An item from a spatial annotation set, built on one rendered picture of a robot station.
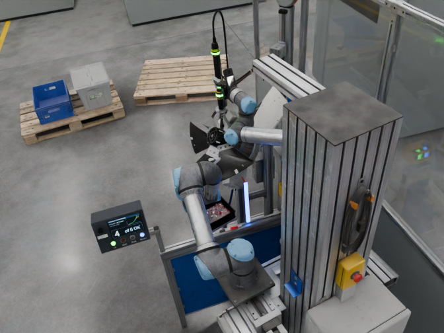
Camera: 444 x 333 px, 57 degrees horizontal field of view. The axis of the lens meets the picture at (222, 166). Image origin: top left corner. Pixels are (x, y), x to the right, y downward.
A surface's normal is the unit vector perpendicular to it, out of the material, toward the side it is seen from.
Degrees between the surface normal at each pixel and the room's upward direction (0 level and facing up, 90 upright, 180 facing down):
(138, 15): 90
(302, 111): 0
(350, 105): 0
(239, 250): 7
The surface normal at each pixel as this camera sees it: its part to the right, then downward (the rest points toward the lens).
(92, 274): -0.08, -0.76
